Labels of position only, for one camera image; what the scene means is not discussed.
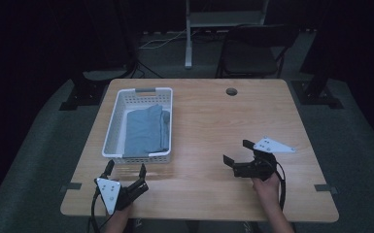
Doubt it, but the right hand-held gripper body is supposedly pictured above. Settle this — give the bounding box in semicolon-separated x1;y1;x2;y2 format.
232;136;297;183

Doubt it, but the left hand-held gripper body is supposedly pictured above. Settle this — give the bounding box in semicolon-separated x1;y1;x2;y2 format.
93;177;150;216

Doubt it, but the blue cloth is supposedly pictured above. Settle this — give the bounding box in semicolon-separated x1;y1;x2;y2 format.
122;103;171;158

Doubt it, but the white plastic basket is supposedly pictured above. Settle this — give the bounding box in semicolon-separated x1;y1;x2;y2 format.
101;86;174;165

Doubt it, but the person's left hand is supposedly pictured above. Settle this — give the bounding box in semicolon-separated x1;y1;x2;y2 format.
105;203;134;225

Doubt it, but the person's right hand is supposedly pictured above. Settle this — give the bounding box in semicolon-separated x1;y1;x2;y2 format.
251;172;282;204

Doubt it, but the grey tape strip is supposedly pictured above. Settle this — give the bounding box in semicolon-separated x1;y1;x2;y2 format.
59;182;83;194
314;183;338;195

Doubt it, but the black stand with base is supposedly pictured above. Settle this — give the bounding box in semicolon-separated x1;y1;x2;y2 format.
290;0;345;110
58;0;138;112

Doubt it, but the black chair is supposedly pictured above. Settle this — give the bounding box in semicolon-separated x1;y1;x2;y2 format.
215;23;299;80

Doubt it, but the grey metal stand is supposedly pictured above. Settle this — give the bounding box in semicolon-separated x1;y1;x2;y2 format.
184;0;270;70

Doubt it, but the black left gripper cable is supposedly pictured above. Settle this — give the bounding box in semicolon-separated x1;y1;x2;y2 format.
88;187;115;233

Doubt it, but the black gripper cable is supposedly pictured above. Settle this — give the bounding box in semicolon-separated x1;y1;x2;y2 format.
265;156;288;212
88;187;115;233

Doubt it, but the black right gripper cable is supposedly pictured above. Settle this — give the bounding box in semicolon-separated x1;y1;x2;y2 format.
265;156;288;212

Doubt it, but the black floor cable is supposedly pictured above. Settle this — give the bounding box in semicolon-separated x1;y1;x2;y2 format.
129;59;164;80

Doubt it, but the white floor cable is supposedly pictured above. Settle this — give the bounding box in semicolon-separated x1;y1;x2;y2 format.
138;28;198;50

